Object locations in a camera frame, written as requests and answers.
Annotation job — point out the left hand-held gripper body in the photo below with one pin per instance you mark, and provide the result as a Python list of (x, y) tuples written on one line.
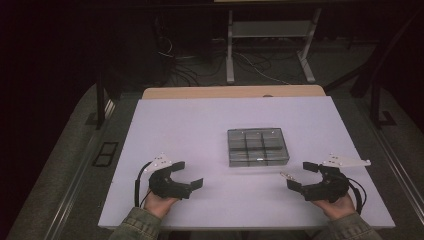
[(166, 188)]

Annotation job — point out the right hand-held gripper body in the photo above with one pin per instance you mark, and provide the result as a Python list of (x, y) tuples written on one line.
[(330, 190)]

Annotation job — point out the small clear plastic piece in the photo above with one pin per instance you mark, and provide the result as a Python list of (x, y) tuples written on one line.
[(287, 175)]

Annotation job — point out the clear plastic compartment box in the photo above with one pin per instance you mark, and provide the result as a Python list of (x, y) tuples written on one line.
[(256, 146)]

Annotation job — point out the person's left hand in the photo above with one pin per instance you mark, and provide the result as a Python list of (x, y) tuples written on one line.
[(158, 205)]

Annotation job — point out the person's right hand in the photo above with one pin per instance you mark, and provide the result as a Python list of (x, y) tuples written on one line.
[(336, 208)]

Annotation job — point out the white table board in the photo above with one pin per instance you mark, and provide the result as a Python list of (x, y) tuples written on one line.
[(200, 126)]

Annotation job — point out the wooden table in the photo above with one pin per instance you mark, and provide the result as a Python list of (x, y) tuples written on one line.
[(216, 91)]

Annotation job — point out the black metal stand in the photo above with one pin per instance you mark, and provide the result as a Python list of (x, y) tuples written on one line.
[(375, 100), (100, 106)]

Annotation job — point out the white metal stand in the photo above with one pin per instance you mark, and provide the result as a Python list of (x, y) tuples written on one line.
[(230, 50)]

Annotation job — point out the metal floor rail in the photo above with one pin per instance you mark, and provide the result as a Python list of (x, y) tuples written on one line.
[(76, 180), (393, 156)]

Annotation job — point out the black floor socket frame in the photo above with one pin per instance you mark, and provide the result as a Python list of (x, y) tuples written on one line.
[(100, 160)]

